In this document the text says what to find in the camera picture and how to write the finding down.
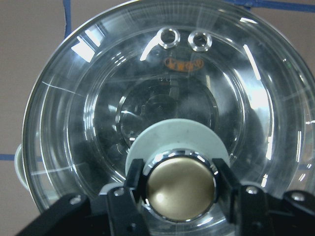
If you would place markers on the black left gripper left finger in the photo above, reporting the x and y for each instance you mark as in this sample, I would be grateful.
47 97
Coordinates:
134 179

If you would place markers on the glass pot lid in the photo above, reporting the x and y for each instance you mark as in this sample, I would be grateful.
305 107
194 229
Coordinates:
176 83

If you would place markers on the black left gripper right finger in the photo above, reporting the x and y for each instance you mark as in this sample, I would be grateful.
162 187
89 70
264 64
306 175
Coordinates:
227 182

